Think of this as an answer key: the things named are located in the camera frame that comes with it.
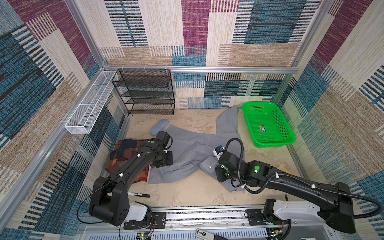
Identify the grey long sleeve shirt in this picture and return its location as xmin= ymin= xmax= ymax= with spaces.
xmin=149 ymin=106 xmax=241 ymax=184

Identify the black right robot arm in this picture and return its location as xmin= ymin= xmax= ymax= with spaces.
xmin=215 ymin=152 xmax=356 ymax=234

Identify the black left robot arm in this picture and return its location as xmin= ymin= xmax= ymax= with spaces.
xmin=89 ymin=131 xmax=173 ymax=227

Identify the blue fabric glasses case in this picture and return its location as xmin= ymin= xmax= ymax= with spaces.
xmin=150 ymin=119 xmax=169 ymax=136

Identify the multicolour patchwork folded shirt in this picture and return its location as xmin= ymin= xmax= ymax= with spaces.
xmin=105 ymin=139 xmax=143 ymax=173

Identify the black marker pen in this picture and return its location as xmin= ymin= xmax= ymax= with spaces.
xmin=128 ymin=192 xmax=151 ymax=198

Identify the yellow calculator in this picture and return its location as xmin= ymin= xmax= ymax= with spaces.
xmin=277 ymin=165 xmax=290 ymax=173

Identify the green plastic basket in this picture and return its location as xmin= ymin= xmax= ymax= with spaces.
xmin=242 ymin=102 xmax=296 ymax=148

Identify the black corrugated right cable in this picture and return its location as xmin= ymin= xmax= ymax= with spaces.
xmin=223 ymin=137 xmax=384 ymax=219

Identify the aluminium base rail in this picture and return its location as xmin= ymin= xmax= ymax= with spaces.
xmin=75 ymin=205 xmax=340 ymax=240

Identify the black wire mesh shelf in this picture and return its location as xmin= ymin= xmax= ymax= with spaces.
xmin=112 ymin=69 xmax=176 ymax=115

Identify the white wire mesh basket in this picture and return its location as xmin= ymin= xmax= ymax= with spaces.
xmin=65 ymin=71 xmax=116 ymax=135

